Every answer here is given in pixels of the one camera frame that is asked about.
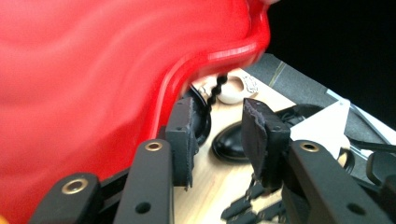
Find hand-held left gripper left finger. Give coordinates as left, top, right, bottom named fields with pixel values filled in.
left=113, top=96, right=200, bottom=224

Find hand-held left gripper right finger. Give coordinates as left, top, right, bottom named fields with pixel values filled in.
left=241, top=97, right=393, bottom=224

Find black leather shoe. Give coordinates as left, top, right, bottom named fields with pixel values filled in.
left=211, top=104, right=326, bottom=163

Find red and black shoe rack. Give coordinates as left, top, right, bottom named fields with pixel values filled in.
left=0, top=0, right=281, bottom=224

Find white heeled shoe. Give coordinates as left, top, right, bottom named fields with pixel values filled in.
left=199, top=74, right=260, bottom=105

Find metal floor rail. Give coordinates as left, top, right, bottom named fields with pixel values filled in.
left=325, top=88, right=396, bottom=138

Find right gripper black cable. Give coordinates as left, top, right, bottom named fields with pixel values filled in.
left=347, top=135, right=396, bottom=154

